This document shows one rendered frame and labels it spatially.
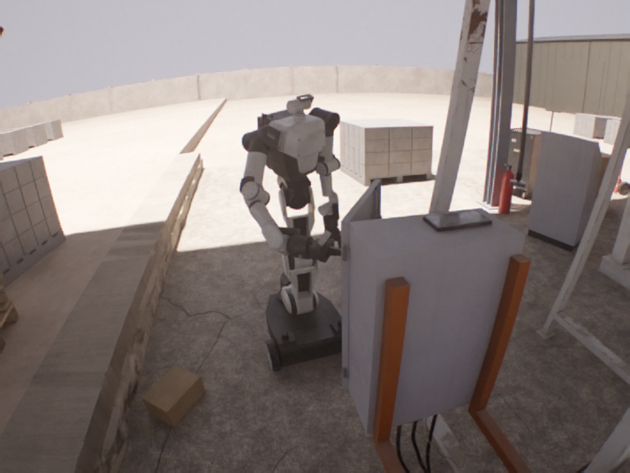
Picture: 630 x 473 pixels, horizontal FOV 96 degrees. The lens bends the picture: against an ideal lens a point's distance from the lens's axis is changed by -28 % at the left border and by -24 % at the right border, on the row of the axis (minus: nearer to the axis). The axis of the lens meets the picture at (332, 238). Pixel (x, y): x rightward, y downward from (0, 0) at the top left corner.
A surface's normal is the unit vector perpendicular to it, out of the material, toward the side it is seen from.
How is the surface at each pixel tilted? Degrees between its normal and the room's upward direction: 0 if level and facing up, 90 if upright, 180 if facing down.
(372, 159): 90
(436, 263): 90
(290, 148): 96
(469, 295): 90
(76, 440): 37
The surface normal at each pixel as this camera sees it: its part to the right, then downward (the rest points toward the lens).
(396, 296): 0.25, 0.40
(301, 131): 0.56, -0.28
